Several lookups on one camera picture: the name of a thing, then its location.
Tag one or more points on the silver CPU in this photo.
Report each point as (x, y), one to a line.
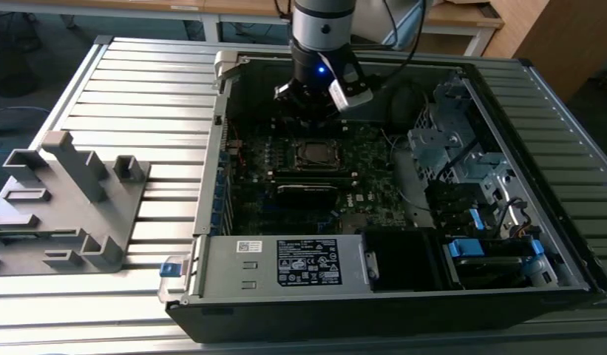
(315, 151)

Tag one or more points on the metal locking lever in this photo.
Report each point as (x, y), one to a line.
(325, 162)

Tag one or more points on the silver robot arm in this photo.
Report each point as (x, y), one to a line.
(323, 26)

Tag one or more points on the CPU socket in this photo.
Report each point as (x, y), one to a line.
(319, 169)

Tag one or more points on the beige case latch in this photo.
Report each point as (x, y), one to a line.
(225, 63)

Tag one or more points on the metal drive cage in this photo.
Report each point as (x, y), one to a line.
(426, 138)

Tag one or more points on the green motherboard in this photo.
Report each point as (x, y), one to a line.
(377, 185)

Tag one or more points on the black graphics card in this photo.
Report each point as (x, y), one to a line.
(306, 203)

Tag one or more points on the silver finned heatsink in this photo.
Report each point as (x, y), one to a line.
(354, 222)

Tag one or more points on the wooden desk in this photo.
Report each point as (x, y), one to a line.
(461, 18)

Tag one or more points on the blue drive bay clip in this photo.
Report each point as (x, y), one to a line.
(474, 219)
(537, 249)

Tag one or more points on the silver power supply unit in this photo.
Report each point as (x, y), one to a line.
(225, 266)

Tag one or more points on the wooden cabinet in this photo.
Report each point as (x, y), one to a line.
(555, 37)

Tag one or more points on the blue disk carrier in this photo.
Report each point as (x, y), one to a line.
(463, 247)

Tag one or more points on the blue case latch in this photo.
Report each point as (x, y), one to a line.
(169, 269)

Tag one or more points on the grey parts rack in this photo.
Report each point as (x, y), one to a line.
(77, 207)

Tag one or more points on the black hard disk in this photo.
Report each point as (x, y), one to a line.
(487, 271)

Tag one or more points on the black office chair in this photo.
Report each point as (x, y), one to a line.
(13, 55)

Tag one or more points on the black PC case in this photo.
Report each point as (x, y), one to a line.
(333, 321)

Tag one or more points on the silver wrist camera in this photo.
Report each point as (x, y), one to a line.
(353, 96)

